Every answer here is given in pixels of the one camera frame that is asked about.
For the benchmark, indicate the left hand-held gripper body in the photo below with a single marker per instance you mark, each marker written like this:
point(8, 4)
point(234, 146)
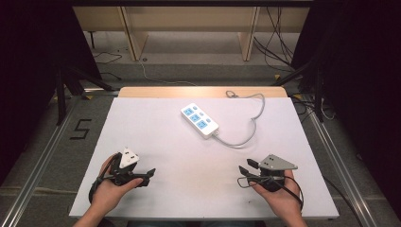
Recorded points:
point(128, 159)

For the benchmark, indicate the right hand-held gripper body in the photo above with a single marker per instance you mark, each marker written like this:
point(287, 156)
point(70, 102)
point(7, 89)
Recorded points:
point(274, 164)

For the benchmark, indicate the person's right hand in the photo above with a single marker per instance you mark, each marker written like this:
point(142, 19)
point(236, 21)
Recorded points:
point(283, 201)

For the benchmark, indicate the person's left hand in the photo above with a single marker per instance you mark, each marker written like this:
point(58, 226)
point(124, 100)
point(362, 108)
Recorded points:
point(107, 194)

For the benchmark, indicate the white table sheet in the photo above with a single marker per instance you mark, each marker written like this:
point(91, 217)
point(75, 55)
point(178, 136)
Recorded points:
point(189, 176)

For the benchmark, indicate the white power strip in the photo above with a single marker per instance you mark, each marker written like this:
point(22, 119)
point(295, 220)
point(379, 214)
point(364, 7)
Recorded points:
point(199, 119)

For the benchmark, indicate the black stand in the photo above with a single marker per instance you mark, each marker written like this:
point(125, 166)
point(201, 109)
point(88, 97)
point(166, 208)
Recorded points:
point(318, 94)
point(61, 94)

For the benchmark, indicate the dark curtain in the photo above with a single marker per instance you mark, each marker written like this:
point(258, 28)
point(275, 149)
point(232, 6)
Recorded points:
point(28, 78)
point(362, 78)

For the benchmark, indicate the beige wooden bench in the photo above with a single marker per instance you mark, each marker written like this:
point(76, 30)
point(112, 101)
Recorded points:
point(195, 19)

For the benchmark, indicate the metal floor rail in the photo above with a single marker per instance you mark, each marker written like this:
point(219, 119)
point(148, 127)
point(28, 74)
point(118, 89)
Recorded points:
point(343, 176)
point(38, 164)

